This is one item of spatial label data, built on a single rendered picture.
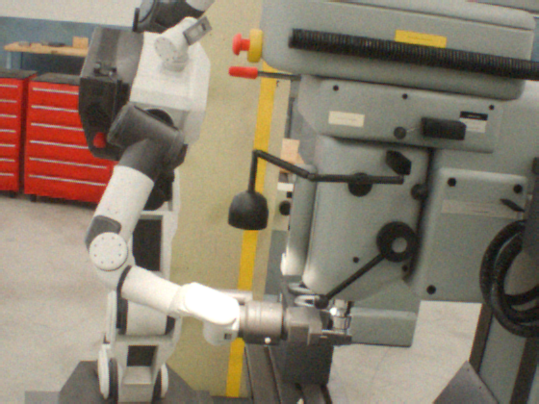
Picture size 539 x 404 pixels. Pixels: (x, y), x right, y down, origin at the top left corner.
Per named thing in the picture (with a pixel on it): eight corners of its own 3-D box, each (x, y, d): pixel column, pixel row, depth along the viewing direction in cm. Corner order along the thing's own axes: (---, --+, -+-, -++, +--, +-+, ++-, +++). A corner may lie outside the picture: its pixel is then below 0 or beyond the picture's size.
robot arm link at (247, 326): (261, 334, 147) (202, 329, 146) (256, 354, 156) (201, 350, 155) (263, 282, 153) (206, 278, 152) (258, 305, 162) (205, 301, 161)
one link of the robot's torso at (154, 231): (110, 334, 206) (112, 169, 214) (172, 334, 211) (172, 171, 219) (115, 335, 192) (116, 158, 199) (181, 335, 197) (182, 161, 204)
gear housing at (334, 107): (314, 137, 127) (321, 77, 124) (295, 112, 150) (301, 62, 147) (499, 156, 131) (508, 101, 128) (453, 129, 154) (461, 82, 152)
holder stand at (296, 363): (281, 383, 187) (292, 311, 182) (270, 342, 208) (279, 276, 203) (328, 384, 189) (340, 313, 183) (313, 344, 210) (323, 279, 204)
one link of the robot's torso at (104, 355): (97, 374, 239) (98, 339, 235) (158, 374, 244) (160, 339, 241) (101, 408, 220) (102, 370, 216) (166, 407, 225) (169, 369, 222)
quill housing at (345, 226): (307, 309, 137) (332, 136, 129) (293, 267, 157) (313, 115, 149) (407, 314, 140) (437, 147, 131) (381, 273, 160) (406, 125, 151)
